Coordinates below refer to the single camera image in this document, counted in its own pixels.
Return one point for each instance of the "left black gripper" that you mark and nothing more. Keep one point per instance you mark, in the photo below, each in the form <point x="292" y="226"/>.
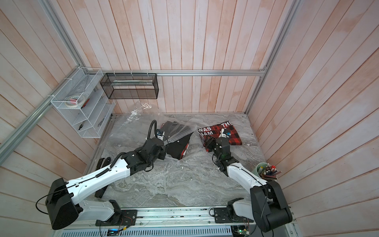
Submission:
<point x="163" y="155"/>

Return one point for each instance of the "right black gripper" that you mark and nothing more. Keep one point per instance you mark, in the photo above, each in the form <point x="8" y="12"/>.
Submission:
<point x="210" y="143"/>

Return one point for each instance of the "red black plaid shirt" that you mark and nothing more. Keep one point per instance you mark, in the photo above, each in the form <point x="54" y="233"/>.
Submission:
<point x="214" y="131"/>

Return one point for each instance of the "clear plastic vacuum bag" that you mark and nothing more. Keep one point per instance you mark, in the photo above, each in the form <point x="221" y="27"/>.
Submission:
<point x="142" y="137"/>

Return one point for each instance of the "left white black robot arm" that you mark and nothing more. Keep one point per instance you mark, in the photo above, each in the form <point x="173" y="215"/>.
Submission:
<point x="66" y="200"/>

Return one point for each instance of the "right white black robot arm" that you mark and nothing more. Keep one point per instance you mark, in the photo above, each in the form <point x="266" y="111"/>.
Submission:
<point x="267" y="206"/>

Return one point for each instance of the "green cup with pencils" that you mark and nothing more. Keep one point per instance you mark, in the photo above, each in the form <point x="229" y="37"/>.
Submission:
<point x="267" y="171"/>

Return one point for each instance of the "tape roll on shelf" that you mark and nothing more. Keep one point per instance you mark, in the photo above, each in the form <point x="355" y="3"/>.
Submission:
<point x="75" y="101"/>

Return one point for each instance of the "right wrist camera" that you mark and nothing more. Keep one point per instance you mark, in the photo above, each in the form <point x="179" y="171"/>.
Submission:
<point x="225" y="133"/>

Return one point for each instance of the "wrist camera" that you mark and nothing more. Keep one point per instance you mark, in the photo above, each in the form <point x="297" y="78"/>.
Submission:
<point x="160" y="134"/>
<point x="225" y="133"/>

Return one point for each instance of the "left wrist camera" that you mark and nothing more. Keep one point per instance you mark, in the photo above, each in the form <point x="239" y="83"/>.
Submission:
<point x="160" y="134"/>

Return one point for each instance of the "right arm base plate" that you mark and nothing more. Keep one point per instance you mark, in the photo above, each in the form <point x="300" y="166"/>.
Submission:
<point x="224" y="215"/>

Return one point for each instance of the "black wire mesh basket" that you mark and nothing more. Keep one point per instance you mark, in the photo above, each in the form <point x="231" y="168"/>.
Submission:
<point x="134" y="86"/>

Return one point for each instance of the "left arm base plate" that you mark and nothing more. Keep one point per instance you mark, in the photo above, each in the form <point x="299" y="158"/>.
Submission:
<point x="124" y="217"/>

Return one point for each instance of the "aluminium front rail frame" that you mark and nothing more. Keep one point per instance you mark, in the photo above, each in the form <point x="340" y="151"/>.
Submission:
<point x="177" y="217"/>

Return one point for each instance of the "white wire mesh shelf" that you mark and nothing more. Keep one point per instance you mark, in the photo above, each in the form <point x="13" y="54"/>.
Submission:
<point x="90" y="120"/>

